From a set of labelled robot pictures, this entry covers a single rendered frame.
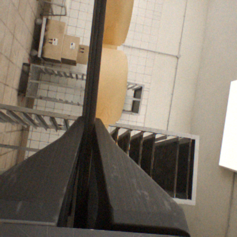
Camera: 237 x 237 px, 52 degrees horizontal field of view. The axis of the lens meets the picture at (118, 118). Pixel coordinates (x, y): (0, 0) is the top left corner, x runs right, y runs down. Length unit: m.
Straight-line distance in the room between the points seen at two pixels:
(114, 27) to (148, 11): 4.82
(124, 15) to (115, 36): 0.02
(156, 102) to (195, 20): 1.76
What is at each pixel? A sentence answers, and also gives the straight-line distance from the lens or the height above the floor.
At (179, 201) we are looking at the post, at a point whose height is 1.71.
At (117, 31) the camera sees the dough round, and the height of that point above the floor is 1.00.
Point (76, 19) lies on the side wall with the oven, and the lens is 4.76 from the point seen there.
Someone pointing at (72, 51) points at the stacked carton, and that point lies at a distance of 4.15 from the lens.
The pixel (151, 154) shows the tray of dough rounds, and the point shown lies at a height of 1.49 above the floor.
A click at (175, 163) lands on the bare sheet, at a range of 1.79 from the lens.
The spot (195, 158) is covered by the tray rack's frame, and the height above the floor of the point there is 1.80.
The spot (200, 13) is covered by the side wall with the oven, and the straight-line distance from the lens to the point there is 5.34.
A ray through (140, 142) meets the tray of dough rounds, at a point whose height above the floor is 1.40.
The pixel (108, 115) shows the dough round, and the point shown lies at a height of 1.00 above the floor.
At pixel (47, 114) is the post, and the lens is 1.66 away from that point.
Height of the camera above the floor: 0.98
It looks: 8 degrees up
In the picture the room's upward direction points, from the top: 99 degrees clockwise
